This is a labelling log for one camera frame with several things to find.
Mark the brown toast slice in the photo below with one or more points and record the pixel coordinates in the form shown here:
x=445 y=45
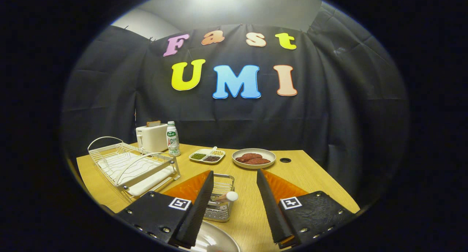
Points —
x=153 y=123

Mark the white toaster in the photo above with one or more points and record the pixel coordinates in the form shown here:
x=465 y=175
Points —
x=153 y=138

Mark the white divided dish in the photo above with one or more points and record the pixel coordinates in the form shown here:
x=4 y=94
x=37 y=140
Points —
x=204 y=151

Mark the pile of green beans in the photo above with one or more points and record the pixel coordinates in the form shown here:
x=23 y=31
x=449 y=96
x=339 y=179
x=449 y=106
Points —
x=198 y=156

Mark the beige round plate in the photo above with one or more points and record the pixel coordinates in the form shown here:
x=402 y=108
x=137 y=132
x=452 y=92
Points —
x=215 y=239

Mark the white bottle with green label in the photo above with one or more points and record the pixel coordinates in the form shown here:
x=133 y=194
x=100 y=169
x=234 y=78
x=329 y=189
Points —
x=173 y=140

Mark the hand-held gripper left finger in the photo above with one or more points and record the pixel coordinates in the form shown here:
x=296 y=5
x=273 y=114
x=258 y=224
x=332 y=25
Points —
x=197 y=215

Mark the pile of dark beans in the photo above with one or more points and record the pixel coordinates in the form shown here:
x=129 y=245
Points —
x=212 y=158

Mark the red meat slice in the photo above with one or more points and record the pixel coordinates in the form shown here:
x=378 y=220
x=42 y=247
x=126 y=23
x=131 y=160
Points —
x=259 y=161
x=249 y=157

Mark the pile of yellow beans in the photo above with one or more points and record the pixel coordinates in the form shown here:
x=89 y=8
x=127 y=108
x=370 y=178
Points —
x=218 y=153

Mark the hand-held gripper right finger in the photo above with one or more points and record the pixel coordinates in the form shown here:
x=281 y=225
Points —
x=272 y=211

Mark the black backdrop cloth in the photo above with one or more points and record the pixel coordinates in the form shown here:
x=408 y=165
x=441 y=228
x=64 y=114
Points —
x=329 y=116

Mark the beige plate with meat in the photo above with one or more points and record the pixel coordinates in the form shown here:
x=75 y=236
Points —
x=255 y=166

